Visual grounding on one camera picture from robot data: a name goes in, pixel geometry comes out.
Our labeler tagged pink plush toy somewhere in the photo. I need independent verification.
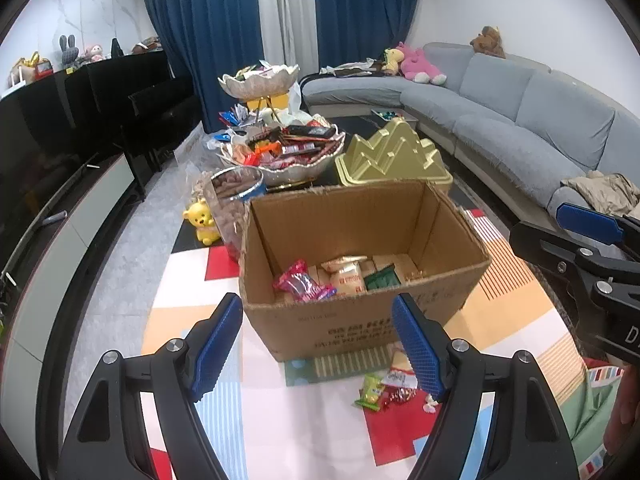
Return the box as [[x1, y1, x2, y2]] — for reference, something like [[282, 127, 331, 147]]
[[397, 42, 448, 85]]

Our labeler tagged black upright piano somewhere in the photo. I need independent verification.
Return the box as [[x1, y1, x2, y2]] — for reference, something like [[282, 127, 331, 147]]
[[87, 49, 204, 197]]

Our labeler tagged person's right hand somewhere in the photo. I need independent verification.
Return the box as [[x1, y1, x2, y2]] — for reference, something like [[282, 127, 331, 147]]
[[604, 367, 640, 461]]

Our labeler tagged pile of red brown snacks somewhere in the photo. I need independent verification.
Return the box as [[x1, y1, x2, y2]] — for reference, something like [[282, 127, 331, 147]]
[[232, 122, 341, 166]]

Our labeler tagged blue curtain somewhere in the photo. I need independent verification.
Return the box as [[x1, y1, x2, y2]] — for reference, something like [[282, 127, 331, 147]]
[[312, 0, 427, 69], [139, 0, 267, 127]]

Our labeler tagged brown plush toy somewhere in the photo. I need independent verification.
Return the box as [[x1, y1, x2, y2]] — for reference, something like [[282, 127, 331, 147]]
[[469, 25, 507, 60]]

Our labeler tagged beige quilted jacket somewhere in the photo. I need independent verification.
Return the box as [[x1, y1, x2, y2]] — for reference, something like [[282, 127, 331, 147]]
[[562, 169, 640, 219]]

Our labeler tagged green yellow candy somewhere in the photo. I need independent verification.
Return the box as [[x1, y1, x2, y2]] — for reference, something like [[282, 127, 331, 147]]
[[355, 373, 385, 411]]

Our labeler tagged black flat television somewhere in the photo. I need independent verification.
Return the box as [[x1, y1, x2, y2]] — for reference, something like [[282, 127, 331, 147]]
[[0, 67, 102, 272]]

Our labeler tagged tiered white petal bowl stand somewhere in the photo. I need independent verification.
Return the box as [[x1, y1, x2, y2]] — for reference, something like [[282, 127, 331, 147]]
[[215, 62, 347, 194]]

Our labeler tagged pink snack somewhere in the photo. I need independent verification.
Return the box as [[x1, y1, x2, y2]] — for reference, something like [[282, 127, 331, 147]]
[[272, 259, 336, 304]]

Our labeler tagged grey rabbit plush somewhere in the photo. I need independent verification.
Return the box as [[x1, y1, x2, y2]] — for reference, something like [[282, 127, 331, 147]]
[[58, 34, 79, 69]]

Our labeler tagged colourful patchwork tablecloth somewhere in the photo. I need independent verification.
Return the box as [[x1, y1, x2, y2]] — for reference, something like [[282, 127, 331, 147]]
[[140, 205, 627, 480]]

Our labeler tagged clear snack jar blue label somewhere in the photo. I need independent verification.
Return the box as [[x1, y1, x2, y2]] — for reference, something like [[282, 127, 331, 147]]
[[202, 165, 269, 261]]

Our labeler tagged gold mountain lid tin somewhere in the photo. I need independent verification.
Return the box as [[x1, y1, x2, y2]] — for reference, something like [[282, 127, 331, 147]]
[[334, 118, 454, 196]]

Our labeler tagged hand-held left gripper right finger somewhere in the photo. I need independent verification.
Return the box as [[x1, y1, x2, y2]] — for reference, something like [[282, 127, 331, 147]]
[[391, 293, 581, 480]]

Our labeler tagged gold foil balloon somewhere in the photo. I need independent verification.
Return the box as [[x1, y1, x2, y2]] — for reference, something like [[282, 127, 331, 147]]
[[15, 52, 46, 78]]

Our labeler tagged white sheer curtain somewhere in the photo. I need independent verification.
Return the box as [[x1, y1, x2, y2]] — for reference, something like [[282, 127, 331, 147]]
[[254, 0, 321, 72]]

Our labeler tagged white red snack packet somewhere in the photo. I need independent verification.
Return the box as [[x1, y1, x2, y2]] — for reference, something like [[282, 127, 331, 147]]
[[384, 350, 419, 391]]

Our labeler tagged grey television cabinet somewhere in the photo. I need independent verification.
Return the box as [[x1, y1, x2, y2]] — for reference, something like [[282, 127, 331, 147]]
[[0, 152, 139, 477]]

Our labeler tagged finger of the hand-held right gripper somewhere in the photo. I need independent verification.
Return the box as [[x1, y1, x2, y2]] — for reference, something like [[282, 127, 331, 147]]
[[510, 221, 640, 291], [556, 202, 640, 261]]

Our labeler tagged dark green snack packet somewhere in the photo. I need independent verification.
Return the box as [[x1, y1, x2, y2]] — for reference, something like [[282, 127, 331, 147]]
[[362, 267, 402, 291]]

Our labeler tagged beige snack packet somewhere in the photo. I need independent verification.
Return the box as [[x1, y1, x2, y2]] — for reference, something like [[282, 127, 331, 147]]
[[320, 255, 369, 295]]

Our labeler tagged pile of blue white packets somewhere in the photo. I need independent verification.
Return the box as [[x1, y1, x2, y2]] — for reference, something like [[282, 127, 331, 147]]
[[217, 107, 251, 141]]

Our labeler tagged clear plastic bag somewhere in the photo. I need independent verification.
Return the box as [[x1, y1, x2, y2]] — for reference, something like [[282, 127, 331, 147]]
[[177, 129, 216, 196]]

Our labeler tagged grey storage bin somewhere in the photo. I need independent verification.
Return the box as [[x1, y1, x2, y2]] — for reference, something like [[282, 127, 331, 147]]
[[369, 107, 420, 126]]

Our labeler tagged brown cardboard box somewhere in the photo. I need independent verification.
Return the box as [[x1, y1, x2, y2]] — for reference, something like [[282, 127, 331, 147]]
[[239, 180, 492, 364]]

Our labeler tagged red candy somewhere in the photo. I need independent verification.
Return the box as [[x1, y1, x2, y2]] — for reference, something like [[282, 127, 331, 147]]
[[382, 385, 416, 406]]

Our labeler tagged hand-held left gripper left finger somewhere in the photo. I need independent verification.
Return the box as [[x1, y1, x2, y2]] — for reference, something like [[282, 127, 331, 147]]
[[60, 292, 244, 480]]

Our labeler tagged yellow green plush toy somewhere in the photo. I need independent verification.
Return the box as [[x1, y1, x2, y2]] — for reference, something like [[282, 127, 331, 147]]
[[382, 48, 405, 77]]

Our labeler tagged white plastic bag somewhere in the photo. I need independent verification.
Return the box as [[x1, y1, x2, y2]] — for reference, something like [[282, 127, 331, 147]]
[[287, 82, 314, 126]]

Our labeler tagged yellow bear toy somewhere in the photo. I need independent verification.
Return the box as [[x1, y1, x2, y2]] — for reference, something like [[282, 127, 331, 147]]
[[182, 198, 221, 246]]

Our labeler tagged small pile of snacks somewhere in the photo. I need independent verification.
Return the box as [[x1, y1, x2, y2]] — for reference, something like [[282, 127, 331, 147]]
[[235, 59, 281, 79]]

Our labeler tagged grey sectional sofa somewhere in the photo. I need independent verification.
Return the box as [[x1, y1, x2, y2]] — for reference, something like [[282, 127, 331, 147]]
[[299, 42, 640, 222]]

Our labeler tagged clothes heap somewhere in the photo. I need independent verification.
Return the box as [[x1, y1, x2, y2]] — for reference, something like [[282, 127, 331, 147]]
[[319, 57, 386, 79]]

